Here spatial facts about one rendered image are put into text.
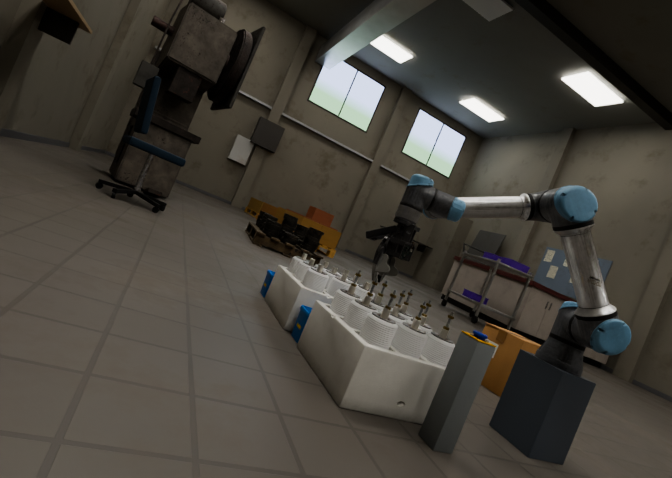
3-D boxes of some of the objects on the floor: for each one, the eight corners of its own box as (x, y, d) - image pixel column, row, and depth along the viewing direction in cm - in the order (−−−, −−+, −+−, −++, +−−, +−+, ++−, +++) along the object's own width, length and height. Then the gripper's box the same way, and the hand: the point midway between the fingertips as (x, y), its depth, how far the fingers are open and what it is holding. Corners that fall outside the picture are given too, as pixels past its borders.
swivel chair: (169, 212, 371) (213, 110, 373) (159, 216, 316) (210, 97, 318) (102, 186, 355) (148, 79, 356) (79, 185, 300) (133, 60, 301)
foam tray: (382, 369, 159) (399, 327, 159) (444, 429, 123) (466, 375, 124) (295, 346, 143) (315, 299, 143) (338, 407, 107) (364, 345, 108)
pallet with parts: (301, 252, 529) (313, 224, 530) (319, 269, 420) (334, 234, 421) (244, 230, 508) (257, 201, 509) (248, 242, 399) (264, 204, 400)
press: (98, 167, 520) (176, -12, 524) (187, 202, 565) (258, 37, 569) (73, 168, 399) (175, -65, 403) (189, 212, 444) (279, 2, 448)
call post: (436, 438, 114) (478, 337, 115) (452, 454, 108) (496, 347, 109) (417, 434, 112) (460, 331, 112) (432, 451, 105) (478, 341, 106)
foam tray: (333, 321, 207) (346, 289, 208) (365, 353, 171) (381, 314, 172) (263, 298, 192) (278, 264, 193) (283, 329, 156) (301, 286, 157)
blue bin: (351, 350, 167) (363, 324, 167) (363, 362, 157) (375, 334, 157) (288, 332, 155) (300, 303, 155) (296, 344, 145) (309, 313, 145)
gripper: (410, 221, 121) (383, 286, 120) (425, 230, 129) (400, 291, 129) (387, 213, 126) (361, 276, 126) (403, 222, 135) (379, 281, 134)
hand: (375, 276), depth 129 cm, fingers open, 3 cm apart
